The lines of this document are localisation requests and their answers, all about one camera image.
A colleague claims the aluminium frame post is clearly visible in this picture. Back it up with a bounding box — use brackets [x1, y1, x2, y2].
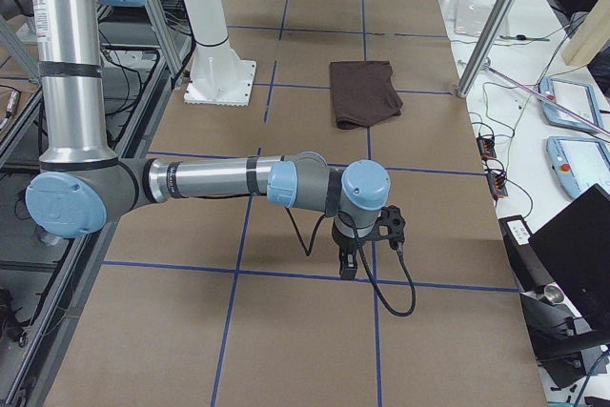
[457, 0, 516, 98]

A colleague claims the blue teach pendant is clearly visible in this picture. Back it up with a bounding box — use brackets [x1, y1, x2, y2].
[546, 136, 609, 199]
[539, 77, 604, 133]

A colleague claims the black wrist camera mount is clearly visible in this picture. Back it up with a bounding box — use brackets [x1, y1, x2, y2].
[369, 205, 406, 252]

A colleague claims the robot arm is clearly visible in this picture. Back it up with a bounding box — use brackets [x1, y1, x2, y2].
[24, 0, 391, 280]

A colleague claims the orange electronics board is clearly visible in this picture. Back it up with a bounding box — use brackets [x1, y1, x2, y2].
[476, 135, 508, 201]

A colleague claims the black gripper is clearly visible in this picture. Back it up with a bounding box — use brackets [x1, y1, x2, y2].
[332, 220, 366, 280]

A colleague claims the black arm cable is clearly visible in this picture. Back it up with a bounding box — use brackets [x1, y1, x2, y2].
[285, 206, 417, 317]

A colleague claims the black laptop computer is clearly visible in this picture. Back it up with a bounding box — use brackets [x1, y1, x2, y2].
[530, 184, 609, 329]

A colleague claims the far blue teach pendant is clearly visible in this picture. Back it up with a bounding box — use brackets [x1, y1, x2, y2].
[539, 77, 604, 133]

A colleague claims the black monitor stand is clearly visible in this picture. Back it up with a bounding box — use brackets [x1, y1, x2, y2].
[499, 215, 609, 388]

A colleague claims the clear plastic bag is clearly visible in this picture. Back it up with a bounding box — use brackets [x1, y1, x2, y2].
[454, 0, 493, 37]

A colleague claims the near blue teach pendant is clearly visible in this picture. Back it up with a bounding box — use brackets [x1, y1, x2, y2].
[546, 136, 609, 199]

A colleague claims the aluminium frame rack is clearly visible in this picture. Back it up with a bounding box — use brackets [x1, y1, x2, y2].
[1, 0, 190, 406]

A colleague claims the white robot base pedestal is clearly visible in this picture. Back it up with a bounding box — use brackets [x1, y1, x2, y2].
[183, 0, 256, 107]

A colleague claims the dark brown t-shirt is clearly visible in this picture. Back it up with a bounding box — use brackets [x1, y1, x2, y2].
[329, 61, 403, 130]

